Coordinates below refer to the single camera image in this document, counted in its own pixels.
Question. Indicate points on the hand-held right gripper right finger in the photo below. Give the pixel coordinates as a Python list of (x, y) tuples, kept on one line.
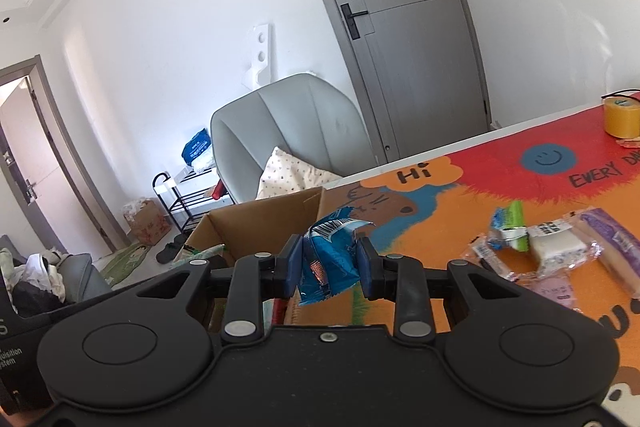
[(367, 268)]

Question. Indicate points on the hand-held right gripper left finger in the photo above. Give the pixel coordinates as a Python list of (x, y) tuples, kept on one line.
[(295, 267)]

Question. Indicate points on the blue snack packet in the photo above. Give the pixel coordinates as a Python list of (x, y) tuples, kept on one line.
[(330, 257)]

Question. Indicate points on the brown cardboard box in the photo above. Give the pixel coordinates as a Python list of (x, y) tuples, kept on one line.
[(260, 217)]

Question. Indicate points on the white cake packet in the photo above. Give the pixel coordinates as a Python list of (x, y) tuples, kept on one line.
[(557, 244)]

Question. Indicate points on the pile of clothes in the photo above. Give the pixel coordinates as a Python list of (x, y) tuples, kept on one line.
[(35, 274)]

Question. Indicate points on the dotted white pillow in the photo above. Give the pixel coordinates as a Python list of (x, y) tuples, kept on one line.
[(290, 177)]

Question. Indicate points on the grey sofa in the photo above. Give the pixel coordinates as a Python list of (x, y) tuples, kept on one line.
[(80, 274)]

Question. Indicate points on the red bag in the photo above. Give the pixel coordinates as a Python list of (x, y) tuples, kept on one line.
[(217, 190)]

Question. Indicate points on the black slipper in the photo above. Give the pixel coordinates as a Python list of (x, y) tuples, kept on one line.
[(170, 252), (182, 237)]

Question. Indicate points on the small clear snack packet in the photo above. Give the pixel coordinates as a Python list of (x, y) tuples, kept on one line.
[(487, 254)]

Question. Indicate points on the black shoe rack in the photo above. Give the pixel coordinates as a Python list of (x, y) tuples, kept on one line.
[(180, 202)]

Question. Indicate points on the colourful cartoon table mat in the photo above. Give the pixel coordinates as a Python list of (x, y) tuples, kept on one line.
[(475, 187)]

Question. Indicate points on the green floor mat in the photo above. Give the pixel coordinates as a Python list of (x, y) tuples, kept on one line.
[(125, 259)]

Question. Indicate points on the green and white snack packet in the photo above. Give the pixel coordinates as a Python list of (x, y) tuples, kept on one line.
[(510, 227)]

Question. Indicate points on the grey chair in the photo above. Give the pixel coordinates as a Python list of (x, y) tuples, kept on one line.
[(300, 117)]

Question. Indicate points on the printed cardboard box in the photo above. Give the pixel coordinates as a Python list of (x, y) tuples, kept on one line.
[(147, 224)]

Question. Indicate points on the blue and white bag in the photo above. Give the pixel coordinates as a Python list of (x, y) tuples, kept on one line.
[(196, 147)]

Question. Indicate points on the pink snack packet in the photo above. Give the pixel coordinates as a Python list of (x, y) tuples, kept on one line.
[(555, 291)]

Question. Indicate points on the white foam board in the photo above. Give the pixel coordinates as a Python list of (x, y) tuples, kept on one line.
[(260, 57)]

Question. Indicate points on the grey door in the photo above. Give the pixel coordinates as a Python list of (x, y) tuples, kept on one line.
[(410, 32)]

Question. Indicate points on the purple snack packet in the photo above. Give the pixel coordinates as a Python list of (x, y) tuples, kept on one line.
[(612, 242)]

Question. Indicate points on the yellow tape roll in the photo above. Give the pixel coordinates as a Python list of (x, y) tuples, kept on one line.
[(622, 117)]

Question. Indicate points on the open doorway frame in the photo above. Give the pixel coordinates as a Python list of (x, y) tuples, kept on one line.
[(55, 147)]

